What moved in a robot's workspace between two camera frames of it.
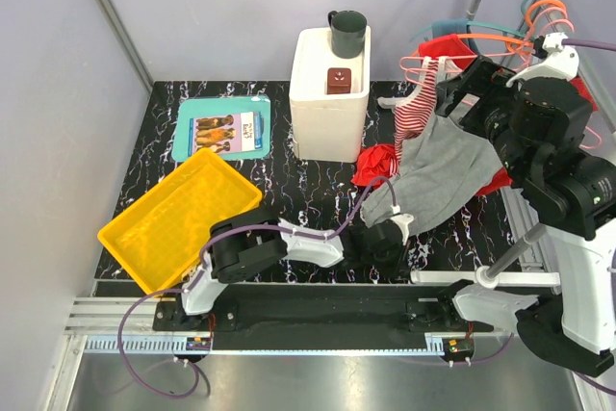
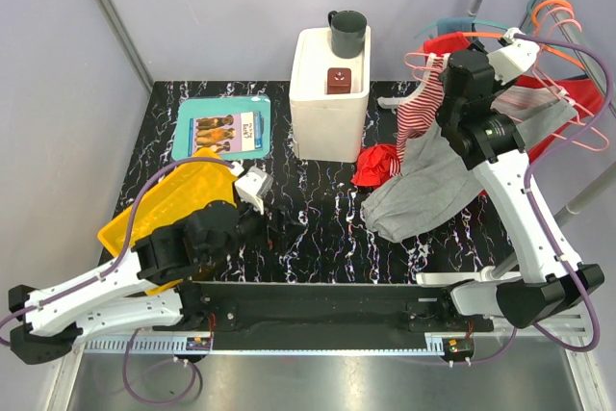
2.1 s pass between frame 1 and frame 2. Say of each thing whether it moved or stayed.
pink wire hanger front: moved
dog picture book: stayed
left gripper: moved
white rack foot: stayed
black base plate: stayed
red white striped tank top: stayed
